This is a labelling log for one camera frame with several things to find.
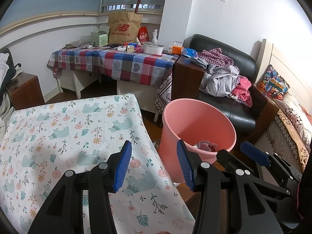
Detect clear plastic bags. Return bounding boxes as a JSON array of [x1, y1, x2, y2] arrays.
[[73, 35, 92, 48]]

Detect floral pillow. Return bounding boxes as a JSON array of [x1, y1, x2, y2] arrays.
[[282, 94, 312, 147]]

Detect small boxes on desk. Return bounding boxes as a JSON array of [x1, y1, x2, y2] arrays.
[[116, 42, 143, 53]]

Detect white garment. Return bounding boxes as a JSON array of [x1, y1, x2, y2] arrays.
[[0, 52, 13, 98]]

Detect red gift bag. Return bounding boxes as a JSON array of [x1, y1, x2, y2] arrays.
[[138, 26, 150, 47]]

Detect brown paper bag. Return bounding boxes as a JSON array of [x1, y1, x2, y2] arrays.
[[107, 12, 143, 45]]

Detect low wooden cabinet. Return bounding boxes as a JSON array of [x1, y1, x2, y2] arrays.
[[6, 73, 46, 111]]

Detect window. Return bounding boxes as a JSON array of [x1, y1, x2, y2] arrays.
[[101, 2, 162, 14]]

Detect grey clothes pile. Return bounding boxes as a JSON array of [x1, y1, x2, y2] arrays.
[[199, 64, 241, 97]]

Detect orange tissue pack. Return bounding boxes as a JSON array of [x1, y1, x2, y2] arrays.
[[168, 41, 185, 55]]

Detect colourful cartoon cushion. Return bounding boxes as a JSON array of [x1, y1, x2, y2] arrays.
[[258, 64, 290, 100]]

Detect pink plastic bin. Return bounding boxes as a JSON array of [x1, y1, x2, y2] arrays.
[[162, 98, 237, 184]]

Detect quilted bed mattress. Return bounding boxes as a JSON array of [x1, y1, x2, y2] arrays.
[[253, 95, 312, 174]]

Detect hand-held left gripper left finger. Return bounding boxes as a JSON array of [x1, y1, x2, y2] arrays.
[[27, 140, 133, 234]]

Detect cream bed headboard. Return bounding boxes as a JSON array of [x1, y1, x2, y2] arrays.
[[254, 38, 312, 108]]

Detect white plastic basin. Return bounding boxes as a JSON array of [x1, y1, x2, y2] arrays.
[[143, 43, 166, 55]]

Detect plaid tablecloth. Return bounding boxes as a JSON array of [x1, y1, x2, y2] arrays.
[[47, 46, 180, 86]]

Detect blue plastic packet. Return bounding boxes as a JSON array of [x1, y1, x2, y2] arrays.
[[181, 48, 198, 57]]

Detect red patterned hanging cloth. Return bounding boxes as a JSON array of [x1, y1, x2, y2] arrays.
[[154, 68, 173, 115]]

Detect pink dotted garment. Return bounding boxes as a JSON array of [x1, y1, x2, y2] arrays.
[[231, 76, 253, 108]]

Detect floral tablecloth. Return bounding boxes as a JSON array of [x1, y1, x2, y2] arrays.
[[0, 93, 196, 234]]

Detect red plaid shirt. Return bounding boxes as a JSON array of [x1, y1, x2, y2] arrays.
[[197, 48, 234, 67]]

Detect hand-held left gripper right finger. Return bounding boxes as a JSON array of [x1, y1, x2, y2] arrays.
[[176, 139, 275, 234]]

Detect grey folded cloth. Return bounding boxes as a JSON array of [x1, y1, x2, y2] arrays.
[[190, 56, 210, 70]]

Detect black leather sofa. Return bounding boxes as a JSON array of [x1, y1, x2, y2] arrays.
[[183, 34, 280, 145]]

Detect tall wooden side cabinet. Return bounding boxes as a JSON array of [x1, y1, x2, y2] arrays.
[[171, 56, 205, 103]]

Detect dark clothes pile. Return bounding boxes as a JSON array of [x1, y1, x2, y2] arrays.
[[0, 48, 23, 138]]

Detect green cardboard box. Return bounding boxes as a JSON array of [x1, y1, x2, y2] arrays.
[[90, 26, 110, 47]]

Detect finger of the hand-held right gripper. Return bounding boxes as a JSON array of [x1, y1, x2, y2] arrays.
[[216, 149, 289, 196], [239, 141, 293, 176]]

